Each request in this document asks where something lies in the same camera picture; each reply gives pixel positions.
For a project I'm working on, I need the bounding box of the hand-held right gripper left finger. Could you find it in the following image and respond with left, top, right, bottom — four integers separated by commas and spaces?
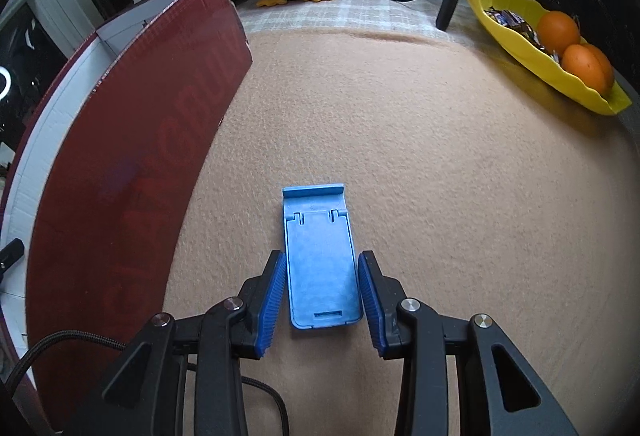
65, 250, 288, 436

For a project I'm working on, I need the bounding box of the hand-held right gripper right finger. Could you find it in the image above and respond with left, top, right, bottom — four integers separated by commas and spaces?
357, 250, 578, 436

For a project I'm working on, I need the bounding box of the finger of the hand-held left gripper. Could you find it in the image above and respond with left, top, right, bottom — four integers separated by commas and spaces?
0, 238, 25, 273

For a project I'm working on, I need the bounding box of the blue phone stand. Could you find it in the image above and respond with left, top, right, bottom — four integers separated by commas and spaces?
281, 183, 363, 331

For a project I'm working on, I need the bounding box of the white cardboard box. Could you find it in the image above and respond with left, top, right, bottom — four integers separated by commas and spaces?
0, 0, 253, 417

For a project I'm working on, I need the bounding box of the checked cloth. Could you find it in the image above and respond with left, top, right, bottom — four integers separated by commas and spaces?
235, 0, 501, 47

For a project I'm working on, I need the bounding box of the yellow fruit dish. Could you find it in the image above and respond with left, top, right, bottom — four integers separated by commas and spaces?
466, 0, 633, 117

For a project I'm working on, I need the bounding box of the orange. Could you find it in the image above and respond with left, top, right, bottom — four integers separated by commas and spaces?
561, 43, 607, 94
536, 11, 582, 56
587, 43, 615, 97

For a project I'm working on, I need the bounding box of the pile of wrapped candies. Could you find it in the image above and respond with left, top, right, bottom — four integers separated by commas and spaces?
482, 7, 556, 54

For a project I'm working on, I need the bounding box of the black braided cable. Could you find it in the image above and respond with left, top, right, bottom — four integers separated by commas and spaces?
0, 330, 291, 436

